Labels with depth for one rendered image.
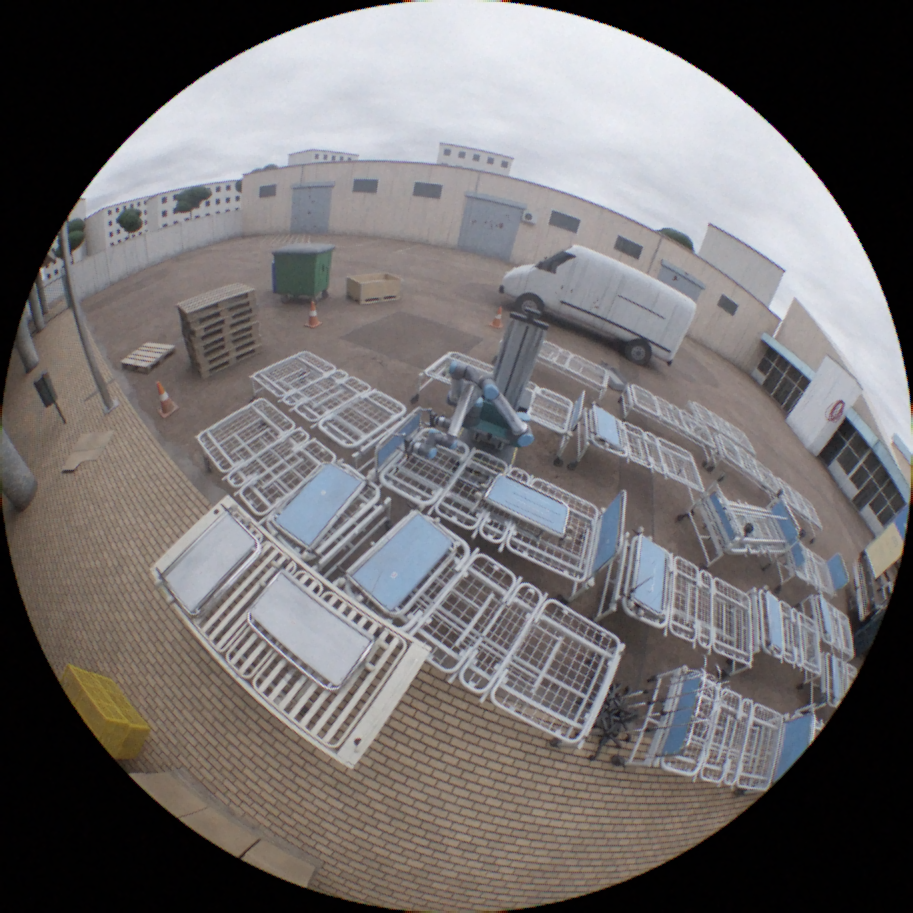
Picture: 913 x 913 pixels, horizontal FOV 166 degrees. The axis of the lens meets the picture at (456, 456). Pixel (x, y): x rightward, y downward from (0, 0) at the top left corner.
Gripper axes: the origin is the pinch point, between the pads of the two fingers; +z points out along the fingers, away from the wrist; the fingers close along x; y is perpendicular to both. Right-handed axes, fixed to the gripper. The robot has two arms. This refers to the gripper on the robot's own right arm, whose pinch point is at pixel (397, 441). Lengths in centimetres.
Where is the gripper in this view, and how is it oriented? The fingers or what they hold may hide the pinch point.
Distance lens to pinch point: 256.3
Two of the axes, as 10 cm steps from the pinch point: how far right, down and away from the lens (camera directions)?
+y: 4.2, -5.7, 7.0
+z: -9.0, -3.0, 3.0
